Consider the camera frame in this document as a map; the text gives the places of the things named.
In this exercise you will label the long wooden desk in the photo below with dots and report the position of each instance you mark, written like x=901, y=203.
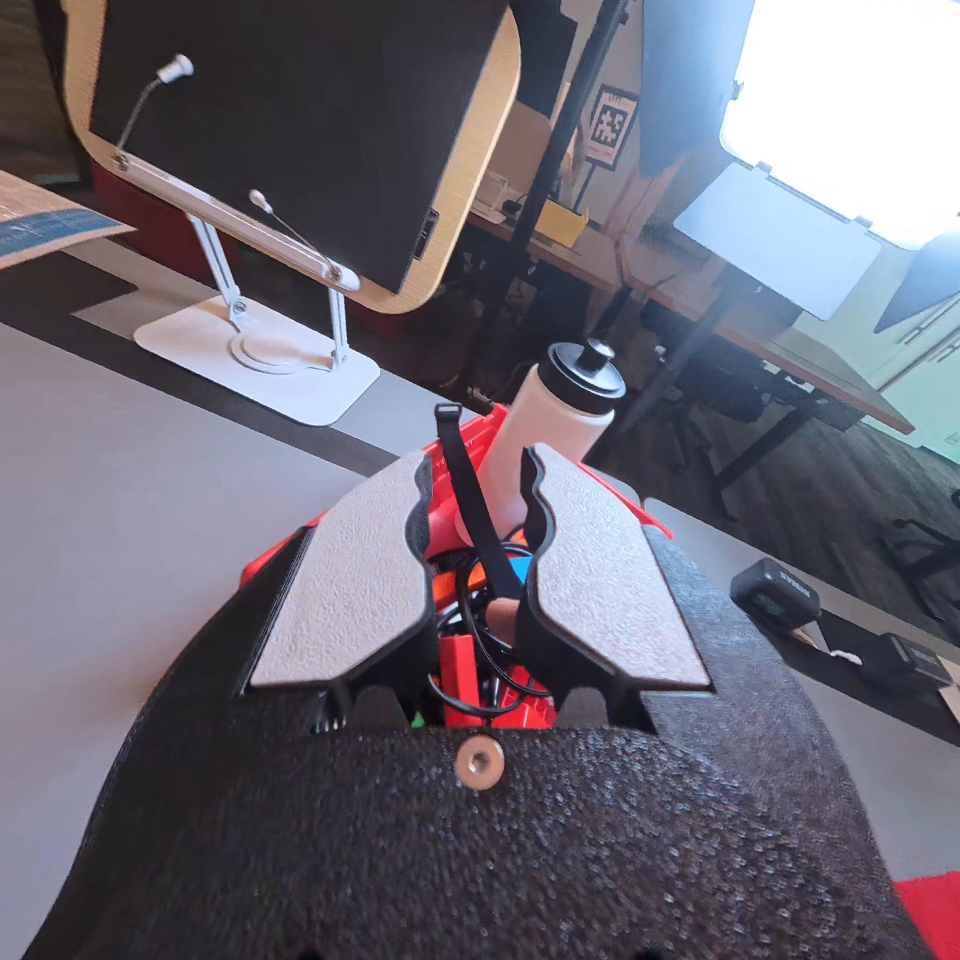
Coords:
x=825, y=360

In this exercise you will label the person's right hand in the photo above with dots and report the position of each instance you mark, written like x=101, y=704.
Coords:
x=504, y=615

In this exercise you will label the black white marker sign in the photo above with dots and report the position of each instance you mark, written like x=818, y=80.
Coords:
x=613, y=124

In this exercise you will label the orange toy block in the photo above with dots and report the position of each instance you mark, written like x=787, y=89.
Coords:
x=444, y=586

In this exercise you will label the red toy brick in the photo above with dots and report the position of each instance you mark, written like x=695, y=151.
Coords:
x=457, y=675

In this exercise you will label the printed paper sheet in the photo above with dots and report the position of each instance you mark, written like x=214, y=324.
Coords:
x=45, y=225

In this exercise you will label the black power adapter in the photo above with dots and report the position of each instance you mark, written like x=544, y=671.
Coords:
x=776, y=596
x=911, y=660

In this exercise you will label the white board stand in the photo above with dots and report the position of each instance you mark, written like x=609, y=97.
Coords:
x=300, y=375

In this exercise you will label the blue plastic tool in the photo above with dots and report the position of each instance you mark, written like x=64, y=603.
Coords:
x=519, y=564

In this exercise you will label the white bottle black cap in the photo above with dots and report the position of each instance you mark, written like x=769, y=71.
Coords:
x=547, y=435

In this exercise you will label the studio light panel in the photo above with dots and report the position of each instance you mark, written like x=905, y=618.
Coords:
x=787, y=225

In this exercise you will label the yellow plastic bin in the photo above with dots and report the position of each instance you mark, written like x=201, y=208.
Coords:
x=559, y=223

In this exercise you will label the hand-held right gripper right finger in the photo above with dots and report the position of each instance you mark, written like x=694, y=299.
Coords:
x=607, y=585

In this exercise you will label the black wood-framed board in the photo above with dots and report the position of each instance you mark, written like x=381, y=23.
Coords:
x=300, y=112

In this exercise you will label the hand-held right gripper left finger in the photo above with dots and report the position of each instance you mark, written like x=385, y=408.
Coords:
x=352, y=585

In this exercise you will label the black light stand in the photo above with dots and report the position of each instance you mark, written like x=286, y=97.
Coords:
x=559, y=142

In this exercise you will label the red plastic bin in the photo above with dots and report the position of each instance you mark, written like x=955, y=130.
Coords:
x=446, y=495
x=930, y=915

